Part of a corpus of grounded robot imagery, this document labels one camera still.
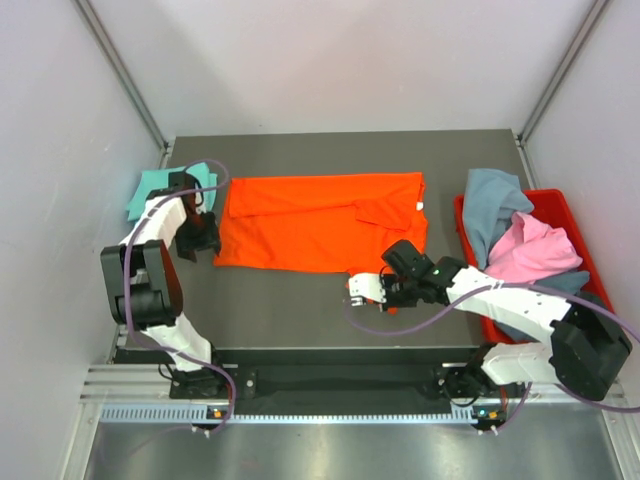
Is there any red plastic bin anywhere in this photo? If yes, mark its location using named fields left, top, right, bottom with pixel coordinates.
left=452, top=188, right=617, bottom=346

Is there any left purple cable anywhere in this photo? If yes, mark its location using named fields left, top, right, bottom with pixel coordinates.
left=124, top=158, right=237, bottom=435

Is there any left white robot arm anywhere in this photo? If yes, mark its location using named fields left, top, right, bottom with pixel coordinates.
left=100, top=171, right=227, bottom=397

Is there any folded teal t shirt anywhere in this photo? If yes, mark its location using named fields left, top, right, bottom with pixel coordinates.
left=126, top=163, right=218, bottom=222

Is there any corner aluminium post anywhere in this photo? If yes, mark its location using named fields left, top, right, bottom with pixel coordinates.
left=71, top=0, right=169, bottom=151
left=516, top=0, right=613, bottom=148

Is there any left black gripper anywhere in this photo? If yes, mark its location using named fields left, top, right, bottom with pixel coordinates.
left=175, top=209, right=221, bottom=263

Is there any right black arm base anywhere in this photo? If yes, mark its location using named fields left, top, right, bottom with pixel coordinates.
left=433, top=364, right=525, bottom=406

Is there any aluminium frame rail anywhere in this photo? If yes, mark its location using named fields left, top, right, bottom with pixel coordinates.
left=80, top=364, right=625, bottom=405

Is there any right corner aluminium post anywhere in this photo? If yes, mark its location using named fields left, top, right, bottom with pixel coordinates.
left=516, top=0, right=613, bottom=148

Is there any orange t shirt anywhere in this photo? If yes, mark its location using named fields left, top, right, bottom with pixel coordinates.
left=213, top=172, right=428, bottom=276

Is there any pink t shirt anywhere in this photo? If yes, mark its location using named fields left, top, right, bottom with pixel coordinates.
left=484, top=212, right=583, bottom=283

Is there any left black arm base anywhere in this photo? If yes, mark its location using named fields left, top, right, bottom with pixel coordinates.
left=157, top=364, right=258, bottom=400

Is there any left corner aluminium post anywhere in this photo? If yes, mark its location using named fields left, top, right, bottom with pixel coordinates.
left=71, top=0, right=169, bottom=151

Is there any slotted grey cable duct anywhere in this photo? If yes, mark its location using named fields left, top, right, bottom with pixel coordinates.
left=100, top=403, right=504, bottom=426

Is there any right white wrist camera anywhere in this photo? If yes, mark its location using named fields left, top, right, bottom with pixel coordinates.
left=346, top=273, right=386, bottom=307

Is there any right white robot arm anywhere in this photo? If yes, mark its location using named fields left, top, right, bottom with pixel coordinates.
left=382, top=240, right=632, bottom=402

